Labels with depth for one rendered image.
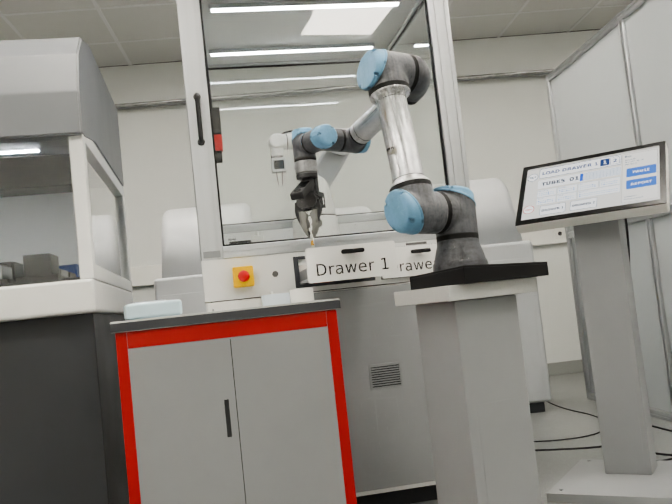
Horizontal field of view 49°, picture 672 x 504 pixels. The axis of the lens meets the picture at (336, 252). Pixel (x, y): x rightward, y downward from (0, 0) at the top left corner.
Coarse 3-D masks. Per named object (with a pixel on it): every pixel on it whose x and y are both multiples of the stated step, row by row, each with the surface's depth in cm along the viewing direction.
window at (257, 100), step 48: (240, 0) 273; (288, 0) 276; (336, 0) 280; (384, 0) 283; (240, 48) 272; (288, 48) 275; (336, 48) 278; (384, 48) 281; (240, 96) 270; (288, 96) 273; (336, 96) 276; (432, 96) 283; (240, 144) 269; (288, 144) 272; (384, 144) 278; (432, 144) 281; (240, 192) 267; (288, 192) 270; (336, 192) 273; (384, 192) 276; (240, 240) 265
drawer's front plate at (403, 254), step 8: (400, 248) 272; (408, 248) 272; (416, 248) 273; (432, 248) 274; (400, 256) 271; (408, 256) 272; (416, 256) 272; (424, 256) 273; (432, 256) 273; (408, 264) 272; (416, 264) 272; (424, 264) 273; (432, 264) 273; (400, 272) 271; (408, 272) 271; (416, 272) 272; (424, 272) 272
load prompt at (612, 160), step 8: (592, 160) 275; (600, 160) 273; (608, 160) 271; (616, 160) 270; (552, 168) 283; (560, 168) 281; (568, 168) 279; (576, 168) 277; (584, 168) 275; (592, 168) 273; (544, 176) 282; (552, 176) 280
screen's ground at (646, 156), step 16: (624, 160) 268; (640, 160) 264; (656, 160) 260; (560, 176) 278; (624, 176) 263; (640, 176) 259; (528, 192) 280; (624, 192) 258; (640, 192) 254; (656, 192) 251; (592, 208) 260
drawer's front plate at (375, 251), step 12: (312, 252) 234; (324, 252) 234; (336, 252) 235; (360, 252) 236; (372, 252) 237; (384, 252) 237; (312, 264) 233; (324, 264) 234; (336, 264) 234; (348, 264) 235; (372, 264) 236; (396, 264) 238; (312, 276) 233; (324, 276) 233; (336, 276) 234; (348, 276) 235; (360, 276) 235; (372, 276) 236
